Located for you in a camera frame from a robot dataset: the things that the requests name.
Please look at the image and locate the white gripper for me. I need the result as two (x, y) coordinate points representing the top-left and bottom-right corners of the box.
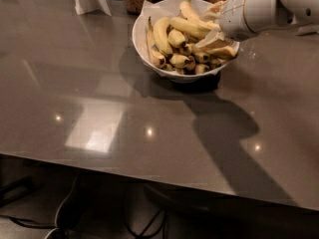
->
(195, 0), (278, 49)

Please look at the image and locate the long yellow banana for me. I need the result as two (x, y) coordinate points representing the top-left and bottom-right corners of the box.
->
(169, 17), (220, 40)

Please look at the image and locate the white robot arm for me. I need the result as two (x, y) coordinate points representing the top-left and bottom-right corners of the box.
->
(219, 0), (319, 41)

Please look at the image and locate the yellow banana at back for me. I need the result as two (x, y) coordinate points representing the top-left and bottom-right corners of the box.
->
(179, 0), (211, 29)

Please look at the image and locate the yellow banana on right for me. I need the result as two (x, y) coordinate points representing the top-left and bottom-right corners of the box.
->
(206, 46), (237, 60)

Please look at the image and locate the short yellow banana centre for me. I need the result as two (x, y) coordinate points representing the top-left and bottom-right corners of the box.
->
(167, 29), (186, 48)

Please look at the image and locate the white paper bowl liner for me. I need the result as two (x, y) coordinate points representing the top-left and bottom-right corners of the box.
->
(139, 0), (241, 79)

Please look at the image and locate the small yellow banana front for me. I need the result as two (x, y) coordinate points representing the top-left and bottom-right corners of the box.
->
(168, 53), (190, 68)

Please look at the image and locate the yellow banana on left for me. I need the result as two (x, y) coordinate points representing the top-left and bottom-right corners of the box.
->
(154, 17), (173, 57)

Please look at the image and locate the white ceramic bowl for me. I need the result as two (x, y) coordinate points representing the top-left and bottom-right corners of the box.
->
(132, 0), (241, 85)

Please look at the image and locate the thin yellow banana far left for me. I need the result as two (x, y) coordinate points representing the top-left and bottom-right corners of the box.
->
(147, 19), (165, 68)

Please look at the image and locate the dark chair under table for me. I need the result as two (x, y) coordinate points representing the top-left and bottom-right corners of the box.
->
(44, 175), (94, 239)

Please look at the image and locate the black cable under table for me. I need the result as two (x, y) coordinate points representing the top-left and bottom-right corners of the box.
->
(123, 179), (167, 239)

